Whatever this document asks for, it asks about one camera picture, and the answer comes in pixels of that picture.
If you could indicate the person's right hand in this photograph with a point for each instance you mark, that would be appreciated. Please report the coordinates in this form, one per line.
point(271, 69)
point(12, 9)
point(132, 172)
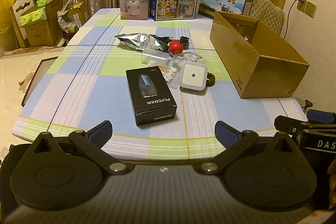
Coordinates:
point(332, 184)

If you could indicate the wall socket plain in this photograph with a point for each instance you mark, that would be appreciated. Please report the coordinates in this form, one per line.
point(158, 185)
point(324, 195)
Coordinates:
point(310, 9)

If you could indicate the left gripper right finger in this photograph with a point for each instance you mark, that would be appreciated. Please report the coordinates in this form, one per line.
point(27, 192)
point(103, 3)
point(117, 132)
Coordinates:
point(236, 143)

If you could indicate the brown cardboard box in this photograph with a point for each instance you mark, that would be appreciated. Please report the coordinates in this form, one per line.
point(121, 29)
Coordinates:
point(260, 63)

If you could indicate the clear plastic bag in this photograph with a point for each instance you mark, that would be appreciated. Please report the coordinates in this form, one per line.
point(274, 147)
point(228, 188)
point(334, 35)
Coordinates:
point(186, 56)

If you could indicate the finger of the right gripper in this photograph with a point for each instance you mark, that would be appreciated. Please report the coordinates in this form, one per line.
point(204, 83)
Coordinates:
point(323, 117)

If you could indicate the checkered table cloth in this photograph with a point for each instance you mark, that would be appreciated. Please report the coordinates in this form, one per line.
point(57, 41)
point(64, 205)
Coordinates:
point(87, 84)

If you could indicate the light blue milk box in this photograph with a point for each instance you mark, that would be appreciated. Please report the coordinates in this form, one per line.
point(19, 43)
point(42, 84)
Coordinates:
point(208, 7)

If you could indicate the small black toy car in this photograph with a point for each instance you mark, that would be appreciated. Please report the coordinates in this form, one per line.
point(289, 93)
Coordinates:
point(184, 41)

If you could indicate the cotton swab bag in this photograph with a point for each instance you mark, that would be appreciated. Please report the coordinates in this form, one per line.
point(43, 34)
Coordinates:
point(170, 74)

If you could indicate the yellow plastic bag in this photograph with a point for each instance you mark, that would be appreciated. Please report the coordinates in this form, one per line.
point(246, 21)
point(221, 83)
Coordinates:
point(5, 22)

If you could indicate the red toy figure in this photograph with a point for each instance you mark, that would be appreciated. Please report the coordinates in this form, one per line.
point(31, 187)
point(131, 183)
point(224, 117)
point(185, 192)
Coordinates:
point(175, 47)

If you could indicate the brown hair scrunchie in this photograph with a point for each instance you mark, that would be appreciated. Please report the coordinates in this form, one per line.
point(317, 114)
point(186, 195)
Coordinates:
point(210, 81)

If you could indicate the quilted beige chair cover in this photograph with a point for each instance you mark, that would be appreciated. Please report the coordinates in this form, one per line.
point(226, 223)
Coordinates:
point(271, 15)

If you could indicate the small open cardboard box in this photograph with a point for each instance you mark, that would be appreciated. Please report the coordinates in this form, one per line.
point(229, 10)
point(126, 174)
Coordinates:
point(78, 13)

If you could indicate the silver green foil pouch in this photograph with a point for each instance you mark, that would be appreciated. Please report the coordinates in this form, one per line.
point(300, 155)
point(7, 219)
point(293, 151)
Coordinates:
point(142, 41)

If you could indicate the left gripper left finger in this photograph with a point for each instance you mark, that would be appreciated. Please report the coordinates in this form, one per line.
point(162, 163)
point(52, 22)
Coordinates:
point(90, 143)

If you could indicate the white wooden rack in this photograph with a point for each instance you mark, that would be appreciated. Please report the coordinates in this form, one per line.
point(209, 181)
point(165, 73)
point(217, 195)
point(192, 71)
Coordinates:
point(16, 10)

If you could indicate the white humidifier box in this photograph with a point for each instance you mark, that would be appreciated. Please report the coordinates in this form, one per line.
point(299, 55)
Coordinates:
point(134, 9)

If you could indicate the wall socket with plug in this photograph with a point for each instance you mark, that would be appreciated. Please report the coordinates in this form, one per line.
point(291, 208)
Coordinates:
point(301, 6)

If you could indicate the dark picture frame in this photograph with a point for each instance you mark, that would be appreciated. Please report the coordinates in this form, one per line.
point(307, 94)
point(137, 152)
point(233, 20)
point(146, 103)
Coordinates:
point(41, 70)

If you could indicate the black shaver box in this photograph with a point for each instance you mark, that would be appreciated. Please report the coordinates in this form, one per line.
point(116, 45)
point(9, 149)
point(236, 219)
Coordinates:
point(151, 97)

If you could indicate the white square night light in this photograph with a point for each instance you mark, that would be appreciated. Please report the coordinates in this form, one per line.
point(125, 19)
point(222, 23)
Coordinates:
point(193, 76)

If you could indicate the clear plastic cup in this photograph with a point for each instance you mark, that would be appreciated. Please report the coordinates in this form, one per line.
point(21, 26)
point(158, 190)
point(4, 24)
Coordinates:
point(154, 55)

